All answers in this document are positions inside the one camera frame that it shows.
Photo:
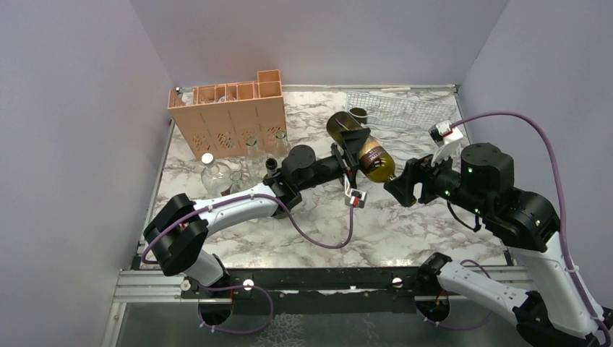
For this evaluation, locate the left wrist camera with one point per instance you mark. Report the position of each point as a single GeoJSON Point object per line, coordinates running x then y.
{"type": "Point", "coordinates": [353, 197]}

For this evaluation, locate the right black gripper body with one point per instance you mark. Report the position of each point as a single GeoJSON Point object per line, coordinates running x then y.
{"type": "Point", "coordinates": [423, 168]}

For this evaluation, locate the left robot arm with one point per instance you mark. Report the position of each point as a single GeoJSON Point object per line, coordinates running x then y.
{"type": "Point", "coordinates": [177, 233]}

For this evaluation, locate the small clear glass bottle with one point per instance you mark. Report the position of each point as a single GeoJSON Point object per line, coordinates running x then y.
{"type": "Point", "coordinates": [239, 182]}

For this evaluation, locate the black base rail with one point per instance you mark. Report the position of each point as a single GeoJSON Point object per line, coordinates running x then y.
{"type": "Point", "coordinates": [288, 290]}

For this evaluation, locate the green Primitivo wine bottle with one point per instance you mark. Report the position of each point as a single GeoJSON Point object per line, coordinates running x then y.
{"type": "Point", "coordinates": [271, 167]}

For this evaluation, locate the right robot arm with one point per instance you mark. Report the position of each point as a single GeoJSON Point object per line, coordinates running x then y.
{"type": "Point", "coordinates": [552, 313]}

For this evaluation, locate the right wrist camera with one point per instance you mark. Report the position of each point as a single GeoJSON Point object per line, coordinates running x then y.
{"type": "Point", "coordinates": [447, 138]}

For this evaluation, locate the clear bottle silver cap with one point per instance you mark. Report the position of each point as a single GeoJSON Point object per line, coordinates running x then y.
{"type": "Point", "coordinates": [215, 176]}

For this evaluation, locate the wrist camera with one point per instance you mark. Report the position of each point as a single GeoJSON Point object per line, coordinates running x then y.
{"type": "Point", "coordinates": [447, 138]}
{"type": "Point", "coordinates": [353, 197]}

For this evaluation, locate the peach plastic crate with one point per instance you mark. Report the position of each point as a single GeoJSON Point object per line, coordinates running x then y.
{"type": "Point", "coordinates": [222, 117]}

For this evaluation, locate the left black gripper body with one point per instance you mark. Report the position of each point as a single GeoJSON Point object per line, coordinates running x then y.
{"type": "Point", "coordinates": [347, 163]}

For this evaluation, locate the white wire wine rack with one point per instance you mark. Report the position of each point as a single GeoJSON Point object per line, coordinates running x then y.
{"type": "Point", "coordinates": [402, 125]}

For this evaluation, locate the green wine bottle silver neck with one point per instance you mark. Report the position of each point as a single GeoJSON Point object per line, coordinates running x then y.
{"type": "Point", "coordinates": [374, 161]}

